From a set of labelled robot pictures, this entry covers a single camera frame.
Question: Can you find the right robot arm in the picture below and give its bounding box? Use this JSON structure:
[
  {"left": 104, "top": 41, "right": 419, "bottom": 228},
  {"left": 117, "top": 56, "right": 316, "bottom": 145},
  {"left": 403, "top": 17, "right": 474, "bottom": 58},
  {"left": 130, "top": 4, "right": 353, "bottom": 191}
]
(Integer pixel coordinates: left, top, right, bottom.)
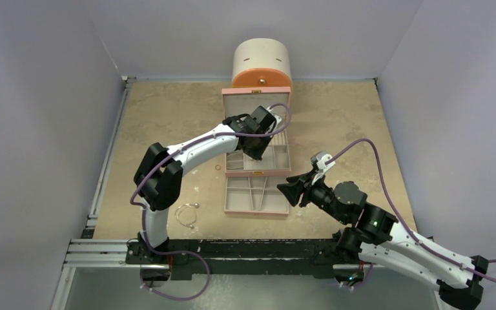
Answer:
[{"left": 276, "top": 172, "right": 489, "bottom": 309}]

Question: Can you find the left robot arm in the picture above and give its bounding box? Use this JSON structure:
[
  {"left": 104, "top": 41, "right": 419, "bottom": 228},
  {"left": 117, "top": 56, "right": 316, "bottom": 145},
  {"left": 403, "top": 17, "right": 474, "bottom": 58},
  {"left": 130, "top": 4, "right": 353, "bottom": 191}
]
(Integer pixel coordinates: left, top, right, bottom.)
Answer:
[{"left": 130, "top": 105, "right": 291, "bottom": 264}]

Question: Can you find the pink jewelry box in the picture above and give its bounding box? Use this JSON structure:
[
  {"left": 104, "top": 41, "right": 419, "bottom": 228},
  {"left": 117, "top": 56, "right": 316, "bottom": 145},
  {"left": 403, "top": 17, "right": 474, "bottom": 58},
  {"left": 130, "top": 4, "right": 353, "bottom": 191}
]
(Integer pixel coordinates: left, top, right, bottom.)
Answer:
[{"left": 222, "top": 87, "right": 291, "bottom": 178}]

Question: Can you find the pink box pull-out drawer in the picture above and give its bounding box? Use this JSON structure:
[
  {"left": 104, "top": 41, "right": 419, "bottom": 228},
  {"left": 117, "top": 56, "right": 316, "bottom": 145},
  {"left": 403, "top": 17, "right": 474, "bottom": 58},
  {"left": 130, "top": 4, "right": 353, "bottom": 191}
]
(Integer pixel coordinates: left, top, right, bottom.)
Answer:
[{"left": 224, "top": 176, "right": 290, "bottom": 216}]

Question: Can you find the silver pearl bangle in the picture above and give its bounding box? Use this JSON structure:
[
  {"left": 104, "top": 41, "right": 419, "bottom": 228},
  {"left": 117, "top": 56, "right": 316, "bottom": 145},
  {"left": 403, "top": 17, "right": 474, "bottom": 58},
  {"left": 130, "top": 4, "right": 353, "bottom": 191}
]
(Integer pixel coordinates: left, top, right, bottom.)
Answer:
[{"left": 174, "top": 203, "right": 200, "bottom": 229}]

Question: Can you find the round beige orange box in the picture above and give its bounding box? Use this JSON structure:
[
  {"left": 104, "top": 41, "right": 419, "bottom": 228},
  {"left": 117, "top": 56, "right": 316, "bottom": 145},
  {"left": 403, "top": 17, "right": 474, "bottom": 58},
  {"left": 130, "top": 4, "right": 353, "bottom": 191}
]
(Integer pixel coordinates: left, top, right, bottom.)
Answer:
[{"left": 232, "top": 38, "right": 293, "bottom": 88}]

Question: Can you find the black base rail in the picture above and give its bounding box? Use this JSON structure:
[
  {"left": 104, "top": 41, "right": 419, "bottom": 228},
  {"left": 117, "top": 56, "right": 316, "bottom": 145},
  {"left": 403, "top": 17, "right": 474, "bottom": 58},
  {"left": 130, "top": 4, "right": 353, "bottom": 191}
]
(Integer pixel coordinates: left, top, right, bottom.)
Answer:
[{"left": 125, "top": 239, "right": 361, "bottom": 280}]

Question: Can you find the aluminium frame rail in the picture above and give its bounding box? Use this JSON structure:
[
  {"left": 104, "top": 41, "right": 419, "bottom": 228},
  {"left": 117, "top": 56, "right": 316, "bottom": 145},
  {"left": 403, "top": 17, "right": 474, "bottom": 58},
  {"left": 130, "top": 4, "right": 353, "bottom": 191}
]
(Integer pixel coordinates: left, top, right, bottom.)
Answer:
[{"left": 50, "top": 76, "right": 138, "bottom": 309}]

